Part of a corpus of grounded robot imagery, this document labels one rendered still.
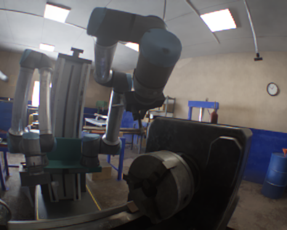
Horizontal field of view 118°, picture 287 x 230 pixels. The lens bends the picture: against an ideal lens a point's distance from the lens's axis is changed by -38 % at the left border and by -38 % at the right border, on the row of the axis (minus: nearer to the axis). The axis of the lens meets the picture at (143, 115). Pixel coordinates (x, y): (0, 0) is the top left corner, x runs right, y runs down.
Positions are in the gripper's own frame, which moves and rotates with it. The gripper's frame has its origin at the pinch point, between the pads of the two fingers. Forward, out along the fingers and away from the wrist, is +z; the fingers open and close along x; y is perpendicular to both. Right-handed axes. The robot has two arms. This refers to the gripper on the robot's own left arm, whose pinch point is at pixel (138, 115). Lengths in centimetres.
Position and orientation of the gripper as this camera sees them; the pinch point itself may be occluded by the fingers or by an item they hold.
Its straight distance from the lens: 55.2
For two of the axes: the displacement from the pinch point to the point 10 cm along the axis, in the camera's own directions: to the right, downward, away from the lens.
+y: 2.6, 8.7, -4.3
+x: 9.5, -1.4, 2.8
